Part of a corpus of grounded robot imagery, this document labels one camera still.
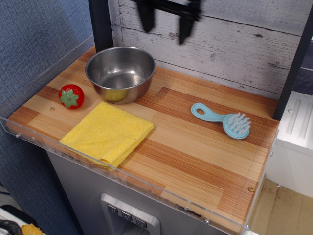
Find red toy tomato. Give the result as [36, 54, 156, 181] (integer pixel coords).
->
[59, 84, 85, 109]

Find black right vertical post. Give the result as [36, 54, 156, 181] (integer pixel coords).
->
[272, 6, 313, 121]

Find yellow folded cloth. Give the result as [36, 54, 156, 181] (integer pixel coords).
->
[59, 102, 154, 171]

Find light blue scrub brush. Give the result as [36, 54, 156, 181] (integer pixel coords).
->
[191, 103, 251, 140]

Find yellow object bottom left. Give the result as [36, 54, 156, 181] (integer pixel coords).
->
[21, 224, 44, 235]

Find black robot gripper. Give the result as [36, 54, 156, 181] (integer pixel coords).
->
[135, 0, 202, 45]

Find grey cabinet with dispenser panel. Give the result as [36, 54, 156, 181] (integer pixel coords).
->
[48, 152, 223, 235]

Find black vertical post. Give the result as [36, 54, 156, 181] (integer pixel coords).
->
[272, 6, 313, 121]
[88, 0, 113, 52]

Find white side cabinet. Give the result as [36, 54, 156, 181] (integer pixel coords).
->
[265, 92, 313, 197]

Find clear acrylic table guard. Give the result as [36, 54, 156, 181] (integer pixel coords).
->
[0, 37, 278, 235]

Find black left vertical post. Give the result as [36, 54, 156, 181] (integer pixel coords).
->
[88, 0, 113, 52]

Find black braided hose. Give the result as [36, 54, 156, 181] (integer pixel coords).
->
[0, 219, 22, 235]

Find stainless steel bowl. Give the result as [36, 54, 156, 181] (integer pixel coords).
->
[85, 47, 156, 104]

